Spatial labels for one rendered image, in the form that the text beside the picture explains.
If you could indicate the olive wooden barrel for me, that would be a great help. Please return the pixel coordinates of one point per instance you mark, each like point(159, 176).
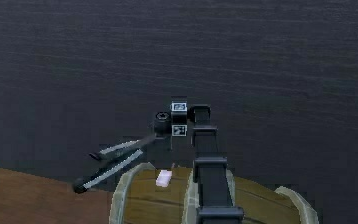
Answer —
point(153, 200)

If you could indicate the brown wooden table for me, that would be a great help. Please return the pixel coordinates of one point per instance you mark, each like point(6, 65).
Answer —
point(37, 200)

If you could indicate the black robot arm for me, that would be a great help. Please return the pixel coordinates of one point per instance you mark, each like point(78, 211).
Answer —
point(212, 180)

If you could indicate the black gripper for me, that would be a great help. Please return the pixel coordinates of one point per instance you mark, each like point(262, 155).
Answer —
point(162, 122)

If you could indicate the white bar soap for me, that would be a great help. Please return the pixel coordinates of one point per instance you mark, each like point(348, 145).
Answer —
point(163, 178)

